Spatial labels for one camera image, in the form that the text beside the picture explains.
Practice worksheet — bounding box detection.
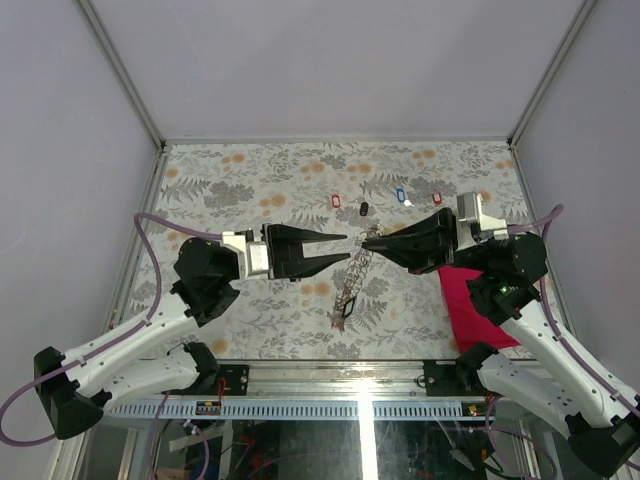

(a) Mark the floral table mat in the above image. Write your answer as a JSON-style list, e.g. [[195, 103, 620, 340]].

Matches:
[[126, 141, 530, 360]]

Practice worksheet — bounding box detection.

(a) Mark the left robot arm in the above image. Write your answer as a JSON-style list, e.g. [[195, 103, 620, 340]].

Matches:
[[34, 224, 349, 440]]

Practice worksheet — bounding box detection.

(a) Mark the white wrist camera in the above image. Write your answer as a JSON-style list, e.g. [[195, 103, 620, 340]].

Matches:
[[220, 229, 270, 280], [454, 192, 509, 251]]

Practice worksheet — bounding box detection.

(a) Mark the aluminium frame post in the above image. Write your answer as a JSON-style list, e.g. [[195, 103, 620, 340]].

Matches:
[[507, 0, 600, 147], [73, 0, 166, 151]]

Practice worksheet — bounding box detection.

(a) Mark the right aluminium frame post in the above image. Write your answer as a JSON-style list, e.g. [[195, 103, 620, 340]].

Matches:
[[507, 0, 600, 147]]

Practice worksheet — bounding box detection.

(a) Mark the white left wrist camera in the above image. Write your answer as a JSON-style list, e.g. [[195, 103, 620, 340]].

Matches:
[[220, 229, 270, 280]]

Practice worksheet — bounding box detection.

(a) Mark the left aluminium frame post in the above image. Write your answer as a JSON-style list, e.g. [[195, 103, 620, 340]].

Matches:
[[73, 0, 166, 151]]

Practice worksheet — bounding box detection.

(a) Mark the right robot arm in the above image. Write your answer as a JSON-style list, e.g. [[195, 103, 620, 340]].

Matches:
[[362, 208, 639, 477]]

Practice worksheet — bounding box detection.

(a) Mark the red cloth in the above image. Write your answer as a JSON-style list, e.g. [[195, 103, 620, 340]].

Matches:
[[438, 266, 519, 353]]

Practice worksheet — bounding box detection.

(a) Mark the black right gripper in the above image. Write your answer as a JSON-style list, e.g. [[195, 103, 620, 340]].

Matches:
[[363, 207, 491, 275]]

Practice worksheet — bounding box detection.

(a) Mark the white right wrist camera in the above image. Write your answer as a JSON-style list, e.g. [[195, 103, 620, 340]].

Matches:
[[454, 192, 509, 251]]

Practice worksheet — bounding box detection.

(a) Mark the large silver keyring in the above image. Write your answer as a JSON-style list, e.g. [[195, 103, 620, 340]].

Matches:
[[329, 224, 385, 333]]

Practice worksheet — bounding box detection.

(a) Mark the aluminium mounting rail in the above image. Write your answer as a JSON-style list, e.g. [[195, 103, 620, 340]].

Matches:
[[119, 357, 614, 401]]

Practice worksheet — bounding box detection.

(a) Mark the black key tag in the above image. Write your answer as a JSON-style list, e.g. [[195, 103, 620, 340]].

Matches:
[[341, 297, 356, 319]]

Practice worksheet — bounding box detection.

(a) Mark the grey slotted cable duct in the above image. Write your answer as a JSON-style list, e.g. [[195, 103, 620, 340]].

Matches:
[[109, 398, 465, 421]]

